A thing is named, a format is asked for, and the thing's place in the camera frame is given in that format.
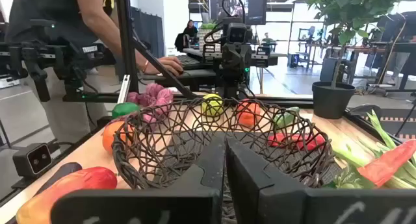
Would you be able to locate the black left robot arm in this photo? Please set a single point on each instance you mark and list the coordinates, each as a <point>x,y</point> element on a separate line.
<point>234,84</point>

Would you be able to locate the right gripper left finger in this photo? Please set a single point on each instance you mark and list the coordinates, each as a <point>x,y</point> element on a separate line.
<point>195,204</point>

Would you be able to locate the orange carrot with leaves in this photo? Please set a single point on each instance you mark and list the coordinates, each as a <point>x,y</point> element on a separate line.
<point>386,165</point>

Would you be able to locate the person's hand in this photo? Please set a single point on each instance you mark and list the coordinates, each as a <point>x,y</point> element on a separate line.
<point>167,65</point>

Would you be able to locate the black orange striped floor mat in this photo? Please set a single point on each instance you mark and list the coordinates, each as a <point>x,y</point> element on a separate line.
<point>393,126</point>

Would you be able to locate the person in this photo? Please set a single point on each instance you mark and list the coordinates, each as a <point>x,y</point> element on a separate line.
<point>190,30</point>
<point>48,6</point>

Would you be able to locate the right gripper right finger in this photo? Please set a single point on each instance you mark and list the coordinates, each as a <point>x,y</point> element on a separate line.
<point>260,198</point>

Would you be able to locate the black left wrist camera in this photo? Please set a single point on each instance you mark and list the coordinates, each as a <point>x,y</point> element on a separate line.
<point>237,32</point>

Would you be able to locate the green potted plant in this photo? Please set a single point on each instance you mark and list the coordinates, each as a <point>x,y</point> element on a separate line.
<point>333,99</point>

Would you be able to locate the wooden top desk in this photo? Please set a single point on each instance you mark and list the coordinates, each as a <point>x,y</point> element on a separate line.
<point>357,48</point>

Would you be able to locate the orange pumpkin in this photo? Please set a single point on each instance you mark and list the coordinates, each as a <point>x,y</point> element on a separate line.
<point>248,115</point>

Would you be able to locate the grey side desk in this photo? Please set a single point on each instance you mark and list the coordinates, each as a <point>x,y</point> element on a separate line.
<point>182,75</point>

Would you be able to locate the yellow-green apple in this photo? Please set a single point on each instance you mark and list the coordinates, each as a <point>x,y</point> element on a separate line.
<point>213,105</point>

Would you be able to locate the green bell pepper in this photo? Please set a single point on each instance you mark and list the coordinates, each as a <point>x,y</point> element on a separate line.
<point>125,109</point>

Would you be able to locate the red pepper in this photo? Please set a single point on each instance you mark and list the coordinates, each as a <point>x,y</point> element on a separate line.
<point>292,141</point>

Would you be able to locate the black wall monitor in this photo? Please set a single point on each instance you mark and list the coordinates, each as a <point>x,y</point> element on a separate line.
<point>247,6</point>

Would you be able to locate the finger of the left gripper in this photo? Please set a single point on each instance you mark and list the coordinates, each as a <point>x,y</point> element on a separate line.
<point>209,54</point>
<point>262,56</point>

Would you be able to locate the red yellow mango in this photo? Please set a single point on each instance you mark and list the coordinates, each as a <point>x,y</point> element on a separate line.
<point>65,191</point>

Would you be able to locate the black keyboard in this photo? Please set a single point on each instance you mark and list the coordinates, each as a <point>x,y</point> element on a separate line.
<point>190,62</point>

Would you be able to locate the black table-level camera box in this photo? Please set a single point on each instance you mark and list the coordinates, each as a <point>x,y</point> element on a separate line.
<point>32,159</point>

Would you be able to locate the black auxiliary robot arm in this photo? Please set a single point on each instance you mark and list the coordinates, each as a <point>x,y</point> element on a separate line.
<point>42,55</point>

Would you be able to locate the black curtain partition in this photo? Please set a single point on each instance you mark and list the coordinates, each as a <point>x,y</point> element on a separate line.
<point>149,32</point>

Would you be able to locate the orange fruit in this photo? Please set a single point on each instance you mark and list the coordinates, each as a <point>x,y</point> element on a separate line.
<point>109,136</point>

